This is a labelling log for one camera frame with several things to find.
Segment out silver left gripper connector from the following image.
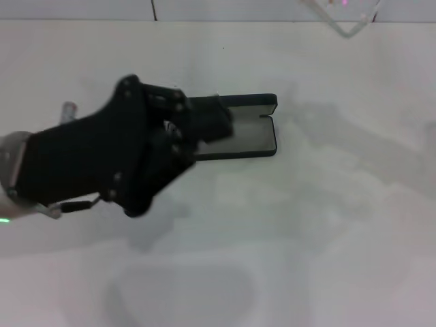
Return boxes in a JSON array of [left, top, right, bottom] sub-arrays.
[[60, 101, 78, 123]]

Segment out black glasses case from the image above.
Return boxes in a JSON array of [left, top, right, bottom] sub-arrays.
[[185, 93, 279, 161]]

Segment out clear white glasses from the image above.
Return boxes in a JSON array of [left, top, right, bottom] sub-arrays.
[[299, 0, 381, 40]]

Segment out left gripper cable with plug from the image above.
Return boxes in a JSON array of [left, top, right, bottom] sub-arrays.
[[32, 193, 103, 220]]

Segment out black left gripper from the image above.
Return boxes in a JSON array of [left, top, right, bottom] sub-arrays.
[[10, 74, 199, 219]]

